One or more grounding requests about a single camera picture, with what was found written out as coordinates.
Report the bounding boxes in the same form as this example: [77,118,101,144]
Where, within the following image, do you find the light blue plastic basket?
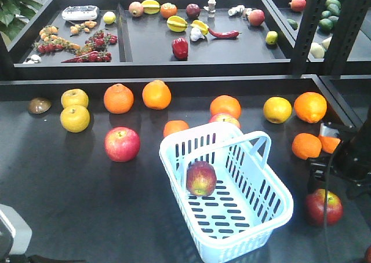
[159,122,294,262]

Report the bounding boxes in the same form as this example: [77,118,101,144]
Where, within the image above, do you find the white mushroom pieces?
[227,5,254,19]

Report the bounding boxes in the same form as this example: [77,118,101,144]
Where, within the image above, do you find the black steel shelf post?
[290,0,326,78]

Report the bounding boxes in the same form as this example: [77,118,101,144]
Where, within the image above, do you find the pile of green avocados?
[318,0,341,33]

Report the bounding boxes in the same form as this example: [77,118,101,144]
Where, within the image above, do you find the yellow citrus fruit right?
[263,96,292,124]

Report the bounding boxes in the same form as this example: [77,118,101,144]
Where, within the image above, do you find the orange persimmon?
[160,2,177,19]

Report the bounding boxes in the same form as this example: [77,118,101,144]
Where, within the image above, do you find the yellow starfruit front right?
[191,20,209,35]

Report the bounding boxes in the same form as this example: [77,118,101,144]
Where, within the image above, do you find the orange back left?
[104,83,134,114]

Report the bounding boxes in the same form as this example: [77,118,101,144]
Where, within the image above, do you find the red chili pepper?
[208,28,240,39]

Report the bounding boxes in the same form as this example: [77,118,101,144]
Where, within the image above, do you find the red apple front bottom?
[186,161,217,196]

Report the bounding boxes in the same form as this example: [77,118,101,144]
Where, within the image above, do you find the pale pear upper tray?
[310,42,325,59]

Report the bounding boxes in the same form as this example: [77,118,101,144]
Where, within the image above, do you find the dark purple fruit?
[185,3,201,19]

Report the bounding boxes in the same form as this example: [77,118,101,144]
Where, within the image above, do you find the orange front right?
[294,92,327,123]

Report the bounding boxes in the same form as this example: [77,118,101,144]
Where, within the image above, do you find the white garlic cloves left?
[23,54,42,64]

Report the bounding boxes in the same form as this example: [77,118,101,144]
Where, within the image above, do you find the small orange right pair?
[318,135,341,154]

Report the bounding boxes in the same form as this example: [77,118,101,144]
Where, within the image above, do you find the small orange behind basket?
[163,120,189,137]

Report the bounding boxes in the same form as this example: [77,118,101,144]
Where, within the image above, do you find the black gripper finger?
[28,255,87,263]

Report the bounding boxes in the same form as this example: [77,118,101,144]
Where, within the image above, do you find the red peach upper tray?
[289,0,307,12]

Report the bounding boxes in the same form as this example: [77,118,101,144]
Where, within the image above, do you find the orange back right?
[142,79,172,110]

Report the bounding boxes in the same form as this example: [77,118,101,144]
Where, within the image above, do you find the white garlic bulb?
[190,27,205,42]

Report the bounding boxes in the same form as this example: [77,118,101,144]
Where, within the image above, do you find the small yellow-green lime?
[265,31,278,46]

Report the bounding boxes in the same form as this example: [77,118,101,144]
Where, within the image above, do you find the brown mushroom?
[28,97,52,114]

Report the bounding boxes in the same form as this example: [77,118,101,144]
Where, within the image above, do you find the cherry tomatoes and chilies pile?
[34,20,118,63]

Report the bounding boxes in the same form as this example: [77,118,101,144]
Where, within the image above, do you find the yellow starfruit front left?
[166,15,188,32]

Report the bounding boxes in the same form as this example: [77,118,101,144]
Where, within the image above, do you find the red bell pepper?
[172,37,188,60]

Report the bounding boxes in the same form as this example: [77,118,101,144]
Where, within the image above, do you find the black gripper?
[307,140,370,199]

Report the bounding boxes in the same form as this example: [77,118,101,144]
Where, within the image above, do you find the small yellow lemon back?
[103,11,116,25]

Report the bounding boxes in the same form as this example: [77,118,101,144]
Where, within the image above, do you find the red apple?
[363,246,371,263]
[209,113,241,129]
[104,126,141,162]
[186,161,217,196]
[305,188,344,227]

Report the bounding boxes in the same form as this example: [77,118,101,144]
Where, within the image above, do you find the small orange middle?
[292,133,322,160]

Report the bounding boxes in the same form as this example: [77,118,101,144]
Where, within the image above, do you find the red pomegranate middle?
[248,9,265,27]

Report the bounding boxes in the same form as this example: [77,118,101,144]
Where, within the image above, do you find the orange behind apple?
[209,95,242,119]

